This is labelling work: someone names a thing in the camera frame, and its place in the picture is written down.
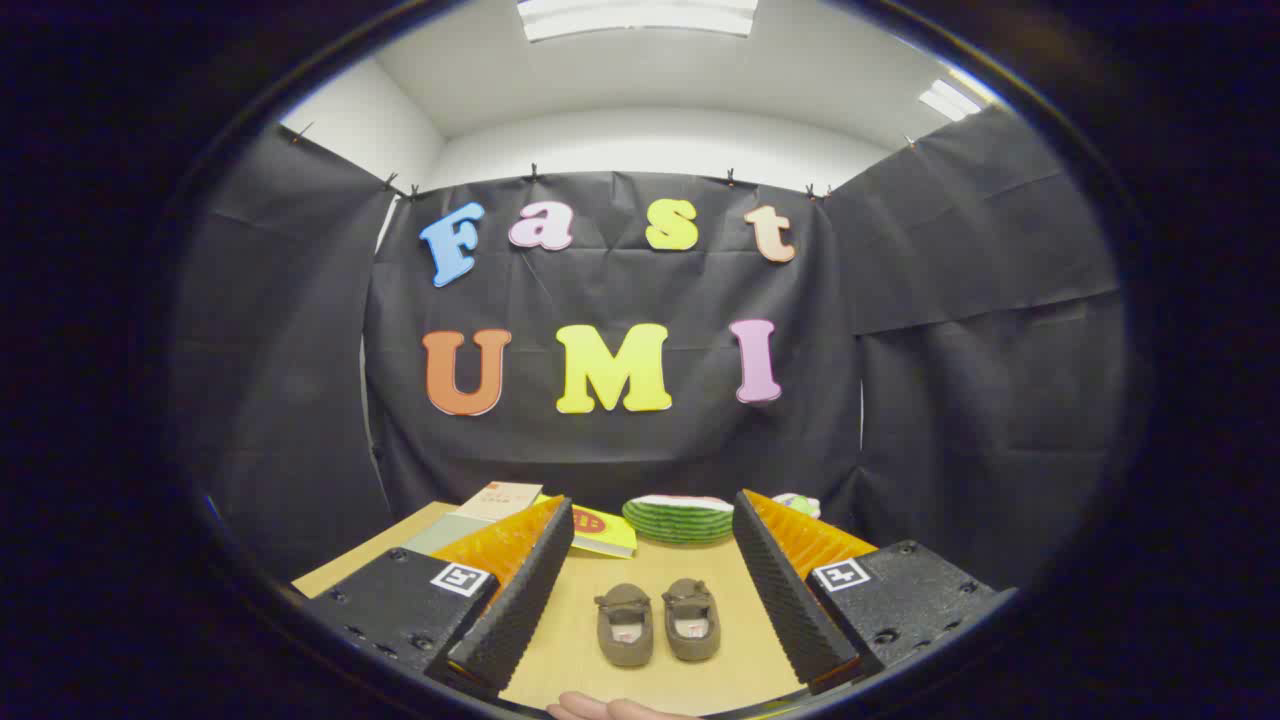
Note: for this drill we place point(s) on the yellow book with red circle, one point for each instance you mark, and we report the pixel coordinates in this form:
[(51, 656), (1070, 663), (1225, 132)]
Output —
[(605, 530)]

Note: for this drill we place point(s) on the beige book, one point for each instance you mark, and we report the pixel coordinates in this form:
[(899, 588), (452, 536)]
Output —
[(500, 500)]

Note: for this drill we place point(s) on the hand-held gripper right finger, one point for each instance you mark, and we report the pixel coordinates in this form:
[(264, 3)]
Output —
[(785, 600)]

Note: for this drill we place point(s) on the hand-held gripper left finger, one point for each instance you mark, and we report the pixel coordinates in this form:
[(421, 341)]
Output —
[(520, 610)]

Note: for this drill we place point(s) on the brown fuzzy shoe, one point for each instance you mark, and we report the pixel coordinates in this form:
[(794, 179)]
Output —
[(625, 625), (692, 620)]

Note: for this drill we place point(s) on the pink and green plush toy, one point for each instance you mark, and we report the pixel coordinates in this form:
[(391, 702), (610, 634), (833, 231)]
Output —
[(800, 503)]

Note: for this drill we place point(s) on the ceiling light panel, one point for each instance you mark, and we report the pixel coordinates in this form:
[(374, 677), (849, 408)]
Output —
[(640, 15), (948, 100)]

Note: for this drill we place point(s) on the watermelon slice plush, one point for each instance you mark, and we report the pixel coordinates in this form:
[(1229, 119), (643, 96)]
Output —
[(680, 520)]

